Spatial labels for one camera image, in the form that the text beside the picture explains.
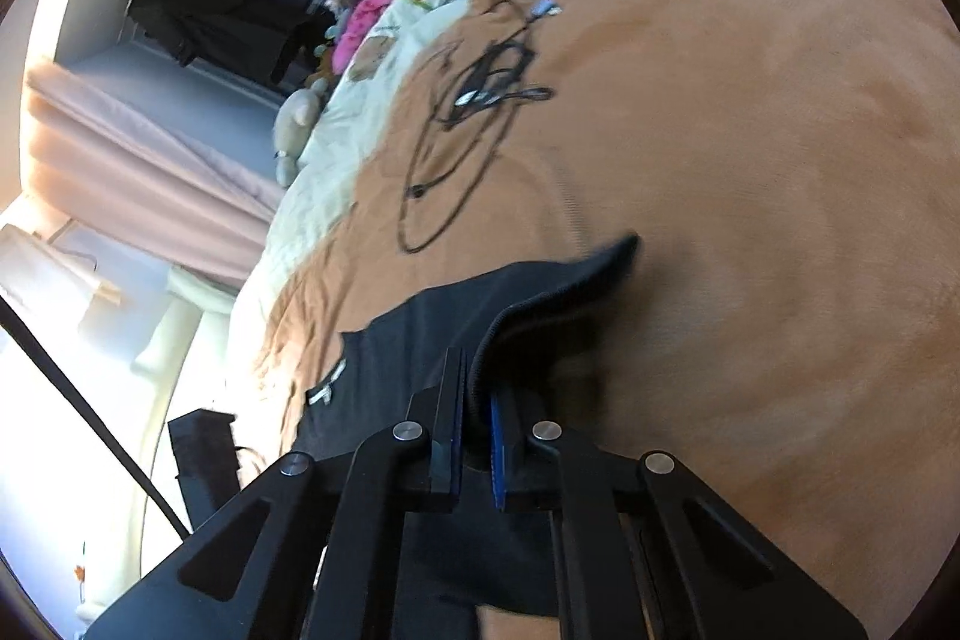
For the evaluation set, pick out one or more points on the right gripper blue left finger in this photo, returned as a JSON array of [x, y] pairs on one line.
[[437, 469]]

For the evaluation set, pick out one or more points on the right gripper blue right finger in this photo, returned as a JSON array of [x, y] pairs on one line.
[[522, 476]]

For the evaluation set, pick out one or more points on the black bear print t-shirt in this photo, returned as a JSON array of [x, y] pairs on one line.
[[513, 325]]

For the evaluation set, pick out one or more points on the pink clothing pile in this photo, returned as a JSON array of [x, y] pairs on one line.
[[360, 21]]

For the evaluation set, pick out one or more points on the cream white duvet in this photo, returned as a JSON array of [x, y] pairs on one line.
[[347, 131]]

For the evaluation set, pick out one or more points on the cream padded headboard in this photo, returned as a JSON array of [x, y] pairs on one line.
[[182, 364]]

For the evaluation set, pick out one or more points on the beige plush toy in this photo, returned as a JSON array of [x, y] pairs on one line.
[[294, 124]]

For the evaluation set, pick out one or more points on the pink curtain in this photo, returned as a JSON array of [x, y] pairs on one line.
[[136, 170]]

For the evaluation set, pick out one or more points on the orange brown blanket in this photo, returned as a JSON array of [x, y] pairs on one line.
[[791, 167]]

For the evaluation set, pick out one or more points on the black hanging coat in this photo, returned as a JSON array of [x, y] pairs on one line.
[[255, 39]]

